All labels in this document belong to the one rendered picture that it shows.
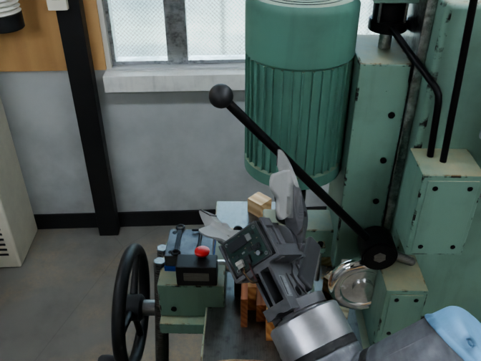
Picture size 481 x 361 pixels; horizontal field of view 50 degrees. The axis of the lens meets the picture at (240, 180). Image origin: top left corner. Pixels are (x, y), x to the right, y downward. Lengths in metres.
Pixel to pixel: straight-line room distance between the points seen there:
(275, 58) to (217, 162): 1.77
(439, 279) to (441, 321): 0.49
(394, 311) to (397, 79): 0.39
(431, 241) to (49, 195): 2.18
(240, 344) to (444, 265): 0.40
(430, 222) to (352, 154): 0.17
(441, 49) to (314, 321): 0.42
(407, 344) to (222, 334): 0.54
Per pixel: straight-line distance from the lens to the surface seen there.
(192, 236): 1.11
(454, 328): 0.55
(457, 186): 0.81
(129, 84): 2.30
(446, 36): 0.79
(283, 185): 0.67
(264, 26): 0.79
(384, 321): 0.96
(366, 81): 0.83
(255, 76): 0.84
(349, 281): 0.97
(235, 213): 1.33
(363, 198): 0.94
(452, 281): 1.06
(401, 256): 0.94
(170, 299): 1.09
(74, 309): 2.42
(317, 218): 1.05
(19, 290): 2.58
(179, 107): 2.39
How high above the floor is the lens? 1.71
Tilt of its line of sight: 34 degrees down
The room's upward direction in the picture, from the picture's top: straight up
